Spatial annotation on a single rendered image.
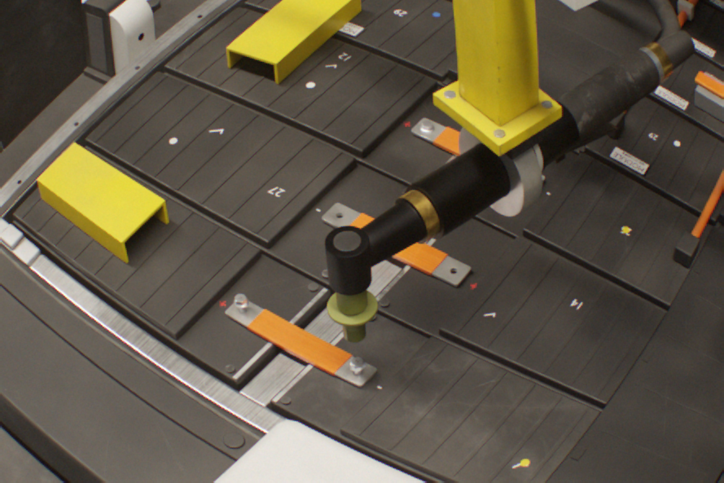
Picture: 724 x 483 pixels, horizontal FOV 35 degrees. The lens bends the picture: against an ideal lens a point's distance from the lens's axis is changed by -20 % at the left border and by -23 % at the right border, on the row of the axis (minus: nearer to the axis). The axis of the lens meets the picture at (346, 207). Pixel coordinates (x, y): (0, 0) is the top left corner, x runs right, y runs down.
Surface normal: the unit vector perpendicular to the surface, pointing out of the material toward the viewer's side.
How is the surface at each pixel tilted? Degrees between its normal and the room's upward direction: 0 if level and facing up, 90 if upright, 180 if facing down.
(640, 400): 0
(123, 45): 90
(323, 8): 0
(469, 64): 90
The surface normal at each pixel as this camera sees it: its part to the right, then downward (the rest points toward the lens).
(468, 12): -0.79, 0.47
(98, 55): -0.60, 0.59
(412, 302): -0.06, -0.71
